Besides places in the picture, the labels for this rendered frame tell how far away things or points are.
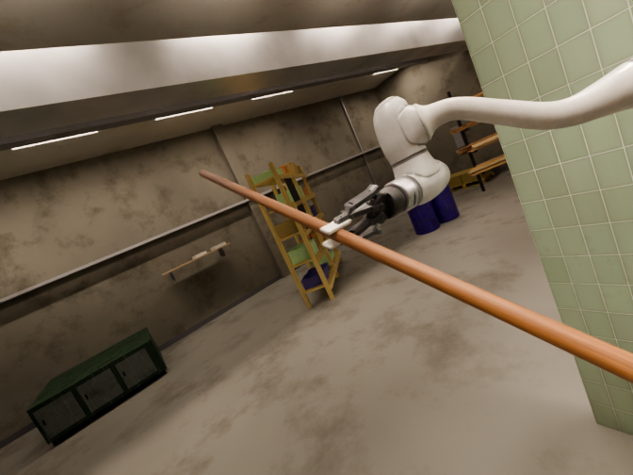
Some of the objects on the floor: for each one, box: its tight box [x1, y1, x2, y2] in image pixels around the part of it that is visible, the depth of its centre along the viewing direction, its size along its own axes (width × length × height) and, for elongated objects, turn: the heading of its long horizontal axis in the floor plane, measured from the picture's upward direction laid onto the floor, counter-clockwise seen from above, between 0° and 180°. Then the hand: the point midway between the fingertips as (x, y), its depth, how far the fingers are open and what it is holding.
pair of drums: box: [407, 184, 460, 235], centre depth 681 cm, size 71×115×86 cm, turn 14°
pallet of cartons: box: [448, 168, 495, 192], centre depth 959 cm, size 131×95×46 cm
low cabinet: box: [26, 327, 167, 446], centre depth 547 cm, size 175×159×68 cm
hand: (336, 233), depth 66 cm, fingers closed on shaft, 3 cm apart
